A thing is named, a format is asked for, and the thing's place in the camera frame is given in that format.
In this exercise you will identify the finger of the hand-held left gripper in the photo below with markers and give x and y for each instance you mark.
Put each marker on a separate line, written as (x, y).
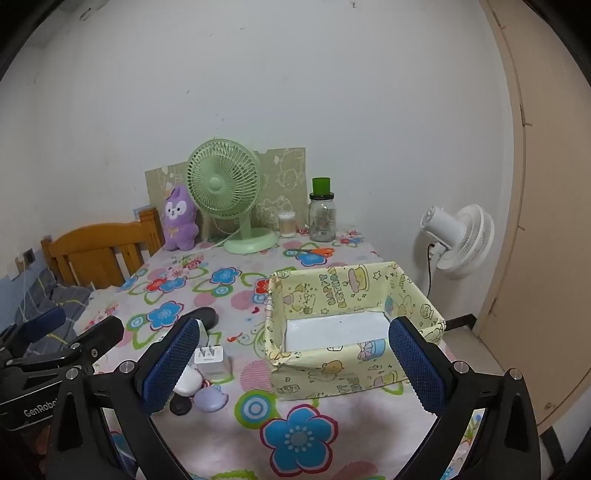
(99, 341)
(41, 323)

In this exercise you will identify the glass jar with green lid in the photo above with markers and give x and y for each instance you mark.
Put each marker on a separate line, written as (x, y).
(322, 217)

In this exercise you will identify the white standing fan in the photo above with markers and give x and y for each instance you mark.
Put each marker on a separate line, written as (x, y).
(461, 240)

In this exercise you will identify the green patterned panel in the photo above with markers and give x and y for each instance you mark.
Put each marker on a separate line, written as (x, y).
(281, 175)

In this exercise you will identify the small black case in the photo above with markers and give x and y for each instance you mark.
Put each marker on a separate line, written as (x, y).
(180, 406)

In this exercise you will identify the green desk fan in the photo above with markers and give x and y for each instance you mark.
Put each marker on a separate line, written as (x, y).
(214, 182)

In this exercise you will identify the small purple case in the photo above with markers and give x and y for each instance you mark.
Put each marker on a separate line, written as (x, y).
(210, 398)

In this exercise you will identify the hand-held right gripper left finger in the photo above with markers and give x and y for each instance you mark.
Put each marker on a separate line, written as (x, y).
(168, 364)

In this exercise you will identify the wooden headboard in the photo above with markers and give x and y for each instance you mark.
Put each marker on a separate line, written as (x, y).
(92, 249)

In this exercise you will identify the black round case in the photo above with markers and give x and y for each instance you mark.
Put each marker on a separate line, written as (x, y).
(205, 316)

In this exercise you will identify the plaid bedding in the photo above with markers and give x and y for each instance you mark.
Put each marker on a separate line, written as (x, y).
(51, 300)

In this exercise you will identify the small white charger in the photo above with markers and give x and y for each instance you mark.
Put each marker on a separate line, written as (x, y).
(212, 364)

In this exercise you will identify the cream round pouch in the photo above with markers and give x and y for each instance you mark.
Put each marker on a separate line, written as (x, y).
(189, 383)

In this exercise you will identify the purple plush toy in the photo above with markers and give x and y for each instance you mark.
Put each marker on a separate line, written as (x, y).
(178, 221)

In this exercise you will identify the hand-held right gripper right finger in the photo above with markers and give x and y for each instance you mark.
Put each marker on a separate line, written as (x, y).
(415, 369)

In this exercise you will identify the beige door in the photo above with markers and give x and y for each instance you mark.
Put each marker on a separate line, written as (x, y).
(545, 230)

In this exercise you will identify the wall socket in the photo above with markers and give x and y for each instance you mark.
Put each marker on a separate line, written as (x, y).
(28, 256)

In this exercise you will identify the cotton swab container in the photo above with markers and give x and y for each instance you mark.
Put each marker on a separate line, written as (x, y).
(287, 224)

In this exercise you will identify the yellow printed box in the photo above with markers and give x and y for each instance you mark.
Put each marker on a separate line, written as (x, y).
(323, 369)

